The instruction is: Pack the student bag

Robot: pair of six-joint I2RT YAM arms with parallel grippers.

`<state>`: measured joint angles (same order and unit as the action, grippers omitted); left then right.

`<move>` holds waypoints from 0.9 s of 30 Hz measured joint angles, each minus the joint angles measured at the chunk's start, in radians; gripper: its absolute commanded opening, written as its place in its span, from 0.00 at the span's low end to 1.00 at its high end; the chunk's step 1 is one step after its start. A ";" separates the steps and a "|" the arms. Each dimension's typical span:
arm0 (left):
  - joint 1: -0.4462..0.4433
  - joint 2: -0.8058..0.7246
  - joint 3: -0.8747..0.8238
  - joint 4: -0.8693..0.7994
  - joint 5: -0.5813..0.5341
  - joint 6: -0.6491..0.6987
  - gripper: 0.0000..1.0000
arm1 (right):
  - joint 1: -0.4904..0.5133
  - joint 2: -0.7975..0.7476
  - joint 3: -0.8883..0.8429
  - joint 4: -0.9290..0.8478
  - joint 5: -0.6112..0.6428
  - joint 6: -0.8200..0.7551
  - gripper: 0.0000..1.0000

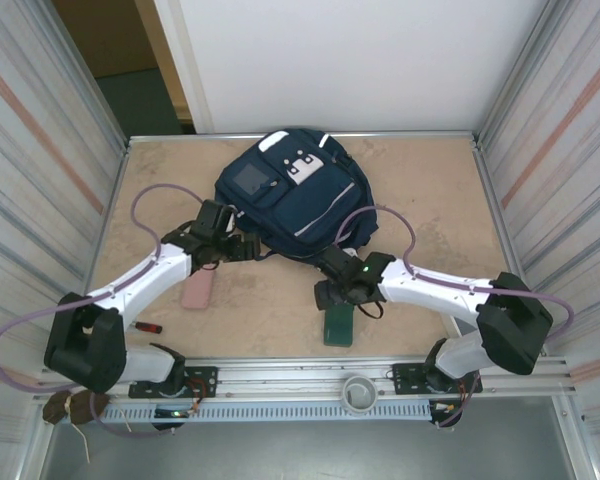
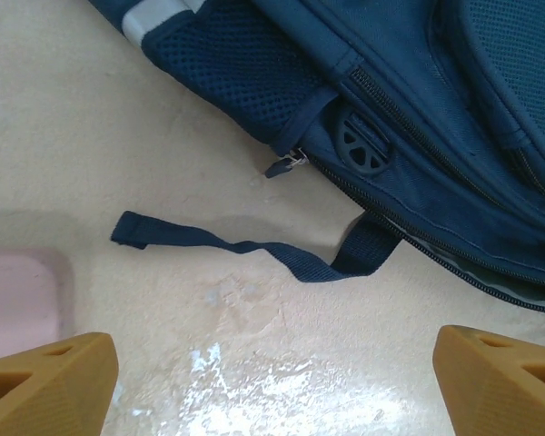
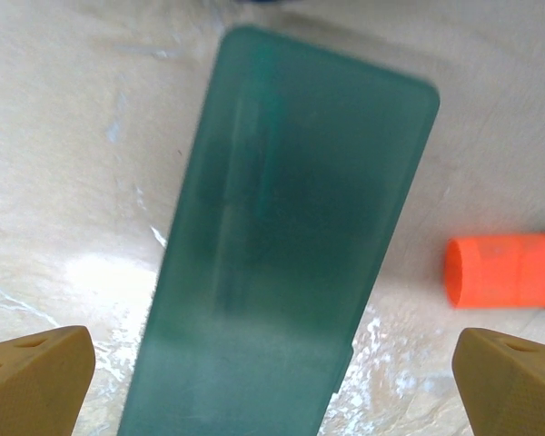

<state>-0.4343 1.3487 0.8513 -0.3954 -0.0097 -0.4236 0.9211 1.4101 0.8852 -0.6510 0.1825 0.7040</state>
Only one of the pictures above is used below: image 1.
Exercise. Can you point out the green pencil case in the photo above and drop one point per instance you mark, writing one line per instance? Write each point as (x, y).
(339, 327)

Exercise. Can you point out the pink eraser block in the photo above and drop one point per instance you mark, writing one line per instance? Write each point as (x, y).
(197, 292)

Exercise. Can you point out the navy blue backpack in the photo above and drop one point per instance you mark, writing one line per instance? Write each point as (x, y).
(305, 200)

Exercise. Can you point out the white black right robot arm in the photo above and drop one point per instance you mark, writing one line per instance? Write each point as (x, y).
(510, 325)

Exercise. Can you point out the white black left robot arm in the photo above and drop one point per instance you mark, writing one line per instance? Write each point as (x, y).
(85, 345)

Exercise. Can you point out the red black flash drive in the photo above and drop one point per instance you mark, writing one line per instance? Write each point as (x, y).
(147, 328)

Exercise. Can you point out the grey round plastic cup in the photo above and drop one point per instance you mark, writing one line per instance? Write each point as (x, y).
(360, 392)

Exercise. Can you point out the white grey flat device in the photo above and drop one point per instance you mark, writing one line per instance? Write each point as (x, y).
(460, 327)

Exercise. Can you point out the ribbed translucent side panel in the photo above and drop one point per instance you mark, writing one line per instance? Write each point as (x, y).
(570, 150)
(30, 150)

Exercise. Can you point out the brown cloth bundle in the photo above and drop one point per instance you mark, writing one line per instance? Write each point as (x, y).
(80, 406)

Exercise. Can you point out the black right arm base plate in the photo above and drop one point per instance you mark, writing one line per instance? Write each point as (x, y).
(405, 380)

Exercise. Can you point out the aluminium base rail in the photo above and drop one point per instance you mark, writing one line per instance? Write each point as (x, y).
(290, 375)

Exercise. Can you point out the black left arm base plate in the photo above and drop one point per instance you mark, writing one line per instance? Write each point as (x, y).
(205, 380)

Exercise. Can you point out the aluminium table edge rail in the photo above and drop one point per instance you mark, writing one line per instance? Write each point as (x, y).
(405, 134)

